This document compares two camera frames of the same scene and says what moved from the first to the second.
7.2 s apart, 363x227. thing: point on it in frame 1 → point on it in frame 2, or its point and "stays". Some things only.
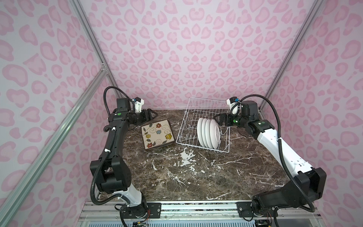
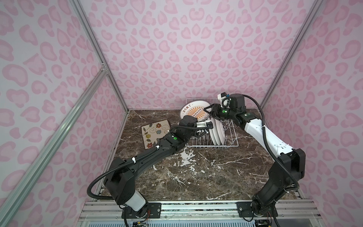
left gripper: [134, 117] → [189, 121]
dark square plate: [157, 134] stays
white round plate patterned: [215, 134] → [221, 132]
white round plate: [199, 132] → [195, 108]
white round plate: [203, 131] → [215, 131]
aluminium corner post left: [105, 64] stays
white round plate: [207, 133] → [220, 131]
